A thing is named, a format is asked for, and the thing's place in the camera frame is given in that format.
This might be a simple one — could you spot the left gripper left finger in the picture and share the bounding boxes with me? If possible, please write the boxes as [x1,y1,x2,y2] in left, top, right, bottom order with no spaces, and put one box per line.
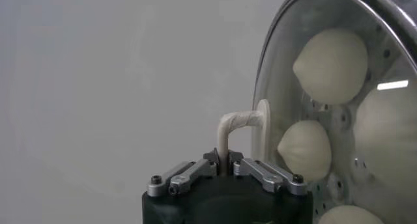
[146,147,220,197]

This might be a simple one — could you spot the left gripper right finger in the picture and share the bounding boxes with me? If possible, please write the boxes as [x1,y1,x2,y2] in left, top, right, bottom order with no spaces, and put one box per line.
[227,149,309,196]

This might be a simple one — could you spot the white steamed baozi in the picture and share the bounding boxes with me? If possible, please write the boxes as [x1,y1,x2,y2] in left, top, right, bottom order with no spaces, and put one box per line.
[353,85,417,213]
[317,204,385,224]
[276,119,333,182]
[292,28,369,105]

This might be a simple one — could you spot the glass lid with white handle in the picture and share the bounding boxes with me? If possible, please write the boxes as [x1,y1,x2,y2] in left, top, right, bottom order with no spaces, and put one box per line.
[216,0,417,224]

